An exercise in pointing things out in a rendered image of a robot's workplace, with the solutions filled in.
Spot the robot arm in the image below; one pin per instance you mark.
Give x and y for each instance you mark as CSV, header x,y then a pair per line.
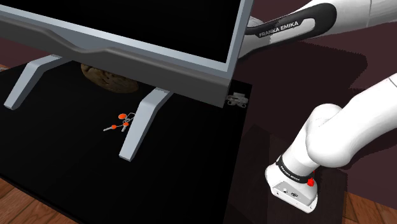
x,y
341,139

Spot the small grey metal object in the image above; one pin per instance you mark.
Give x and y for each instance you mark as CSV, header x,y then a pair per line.
x,y
237,100

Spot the brown round bread loaf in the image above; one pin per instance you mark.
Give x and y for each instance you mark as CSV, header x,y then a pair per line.
x,y
108,82

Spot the dark robot stand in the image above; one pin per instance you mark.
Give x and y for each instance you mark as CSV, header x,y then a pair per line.
x,y
257,198

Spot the grey flat screen television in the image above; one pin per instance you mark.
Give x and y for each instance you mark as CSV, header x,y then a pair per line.
x,y
124,24

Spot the black low cabinet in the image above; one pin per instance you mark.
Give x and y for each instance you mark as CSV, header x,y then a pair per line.
x,y
62,161

